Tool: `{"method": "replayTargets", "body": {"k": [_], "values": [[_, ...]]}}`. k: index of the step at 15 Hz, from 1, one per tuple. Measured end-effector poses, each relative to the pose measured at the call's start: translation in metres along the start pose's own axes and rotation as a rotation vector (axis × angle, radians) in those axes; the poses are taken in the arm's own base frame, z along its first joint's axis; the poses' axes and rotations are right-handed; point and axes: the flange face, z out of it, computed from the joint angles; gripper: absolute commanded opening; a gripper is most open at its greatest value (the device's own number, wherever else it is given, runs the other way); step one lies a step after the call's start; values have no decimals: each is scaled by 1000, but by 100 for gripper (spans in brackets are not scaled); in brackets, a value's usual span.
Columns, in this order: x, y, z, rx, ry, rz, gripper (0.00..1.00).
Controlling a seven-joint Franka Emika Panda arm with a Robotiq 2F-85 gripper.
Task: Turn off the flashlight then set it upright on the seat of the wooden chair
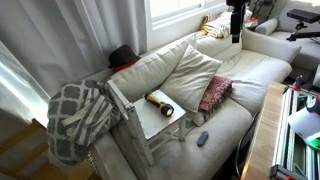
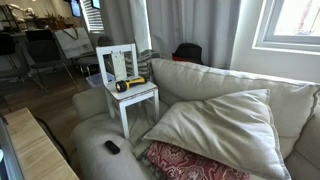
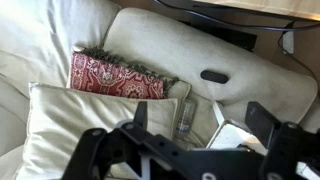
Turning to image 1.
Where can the yellow and black flashlight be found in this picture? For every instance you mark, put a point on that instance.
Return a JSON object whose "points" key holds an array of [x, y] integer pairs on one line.
{"points": [[156, 101]]}

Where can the black camera on stand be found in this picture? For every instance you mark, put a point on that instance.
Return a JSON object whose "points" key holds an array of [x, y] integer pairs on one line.
{"points": [[301, 16]]}

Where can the black brimmed hat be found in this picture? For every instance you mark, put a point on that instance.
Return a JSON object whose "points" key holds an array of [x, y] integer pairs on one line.
{"points": [[121, 55]]}

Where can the beige fabric sofa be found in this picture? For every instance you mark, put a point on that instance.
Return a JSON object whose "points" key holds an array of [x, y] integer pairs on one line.
{"points": [[206, 156]]}

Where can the grey sofa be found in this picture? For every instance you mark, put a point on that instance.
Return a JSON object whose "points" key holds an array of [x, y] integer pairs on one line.
{"points": [[300, 46]]}

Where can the aluminium rail frame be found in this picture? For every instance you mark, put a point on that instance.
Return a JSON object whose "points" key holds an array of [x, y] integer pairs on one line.
{"points": [[286, 133]]}

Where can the red cloth under hat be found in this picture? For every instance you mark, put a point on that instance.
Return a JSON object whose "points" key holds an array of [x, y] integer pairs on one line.
{"points": [[121, 67]]}

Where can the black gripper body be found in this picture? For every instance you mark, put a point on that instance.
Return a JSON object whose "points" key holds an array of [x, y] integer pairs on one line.
{"points": [[237, 10]]}

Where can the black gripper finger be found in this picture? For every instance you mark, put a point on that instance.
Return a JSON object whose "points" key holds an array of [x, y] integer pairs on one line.
{"points": [[236, 33]]}

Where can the beige throw pillow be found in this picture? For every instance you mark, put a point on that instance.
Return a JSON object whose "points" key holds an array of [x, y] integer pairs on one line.
{"points": [[190, 80]]}

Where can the grey white patterned blanket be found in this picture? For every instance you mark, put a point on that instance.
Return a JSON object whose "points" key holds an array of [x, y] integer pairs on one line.
{"points": [[66, 106]]}

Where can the wooden stairs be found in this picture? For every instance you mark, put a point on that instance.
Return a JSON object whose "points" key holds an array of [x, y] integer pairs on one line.
{"points": [[30, 156]]}

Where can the beige flat cushion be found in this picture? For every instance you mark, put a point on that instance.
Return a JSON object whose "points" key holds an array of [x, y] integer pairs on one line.
{"points": [[200, 116]]}

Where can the dark remote control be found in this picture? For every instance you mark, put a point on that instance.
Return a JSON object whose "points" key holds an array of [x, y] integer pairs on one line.
{"points": [[202, 138]]}

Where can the white window frame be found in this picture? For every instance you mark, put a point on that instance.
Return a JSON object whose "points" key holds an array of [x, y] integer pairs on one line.
{"points": [[173, 18]]}

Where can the colourful floral quilt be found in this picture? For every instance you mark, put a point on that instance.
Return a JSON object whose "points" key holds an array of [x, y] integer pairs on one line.
{"points": [[218, 26]]}

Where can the white curtain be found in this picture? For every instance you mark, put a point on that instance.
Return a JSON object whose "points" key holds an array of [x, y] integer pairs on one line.
{"points": [[60, 36]]}

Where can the red patterned cushion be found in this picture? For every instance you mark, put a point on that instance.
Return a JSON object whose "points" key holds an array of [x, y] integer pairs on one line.
{"points": [[215, 93]]}

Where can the grey white striped cloth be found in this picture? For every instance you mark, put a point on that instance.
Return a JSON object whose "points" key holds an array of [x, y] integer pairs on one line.
{"points": [[90, 120]]}

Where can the white wooden chair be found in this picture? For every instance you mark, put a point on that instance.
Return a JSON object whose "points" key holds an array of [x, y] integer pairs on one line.
{"points": [[153, 120]]}

